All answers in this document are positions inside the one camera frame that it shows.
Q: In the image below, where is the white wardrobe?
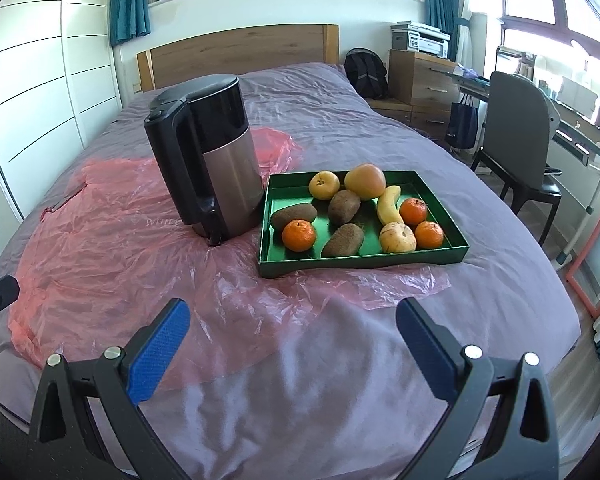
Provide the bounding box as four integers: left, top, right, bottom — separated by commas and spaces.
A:
0, 0, 124, 223

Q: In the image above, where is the black backpack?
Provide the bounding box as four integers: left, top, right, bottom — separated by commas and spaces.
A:
344, 48, 390, 101

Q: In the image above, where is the bed with purple sheet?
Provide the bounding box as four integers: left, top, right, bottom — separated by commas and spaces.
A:
0, 62, 582, 480

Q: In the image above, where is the desk with white legs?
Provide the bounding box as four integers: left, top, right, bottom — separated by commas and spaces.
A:
450, 67, 600, 263

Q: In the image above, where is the large red-yellow apple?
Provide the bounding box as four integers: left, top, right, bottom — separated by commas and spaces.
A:
344, 163, 387, 202

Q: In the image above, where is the black and steel electric kettle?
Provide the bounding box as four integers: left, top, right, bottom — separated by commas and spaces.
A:
144, 74, 267, 246

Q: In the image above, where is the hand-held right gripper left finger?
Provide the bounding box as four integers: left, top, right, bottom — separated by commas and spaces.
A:
28, 298, 191, 480

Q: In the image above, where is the yellow banana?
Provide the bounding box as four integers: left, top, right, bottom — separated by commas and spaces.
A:
377, 185, 403, 226

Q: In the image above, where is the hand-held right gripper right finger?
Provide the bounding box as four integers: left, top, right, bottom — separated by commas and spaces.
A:
396, 297, 561, 480

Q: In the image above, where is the brown kiwi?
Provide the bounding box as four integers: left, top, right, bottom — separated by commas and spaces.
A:
321, 223, 366, 259
270, 203, 318, 231
328, 189, 362, 226

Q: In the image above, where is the pink plastic sheet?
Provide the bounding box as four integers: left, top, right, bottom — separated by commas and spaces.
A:
7, 127, 452, 396

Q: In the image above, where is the wooden drawer cabinet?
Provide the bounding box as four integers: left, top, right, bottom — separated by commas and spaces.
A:
367, 49, 464, 142

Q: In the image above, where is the green tray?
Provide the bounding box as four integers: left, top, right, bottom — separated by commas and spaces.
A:
257, 170, 470, 280

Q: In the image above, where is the white printer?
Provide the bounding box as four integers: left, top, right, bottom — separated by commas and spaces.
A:
391, 21, 451, 60

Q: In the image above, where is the orange tangerine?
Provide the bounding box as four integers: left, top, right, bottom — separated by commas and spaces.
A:
281, 219, 317, 253
399, 197, 429, 227
414, 221, 445, 250

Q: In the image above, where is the dark blue tote bag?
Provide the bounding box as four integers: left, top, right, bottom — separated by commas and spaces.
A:
445, 94, 480, 151

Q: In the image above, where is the orange frame stand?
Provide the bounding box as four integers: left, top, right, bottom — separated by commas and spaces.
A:
565, 175, 600, 319

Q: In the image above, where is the grey office chair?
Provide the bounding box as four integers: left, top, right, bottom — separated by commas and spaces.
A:
470, 71, 564, 247

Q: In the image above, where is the pale yellow pear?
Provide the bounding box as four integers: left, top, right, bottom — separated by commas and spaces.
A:
308, 171, 341, 201

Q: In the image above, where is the wooden headboard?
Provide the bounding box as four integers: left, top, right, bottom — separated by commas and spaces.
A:
136, 24, 340, 94

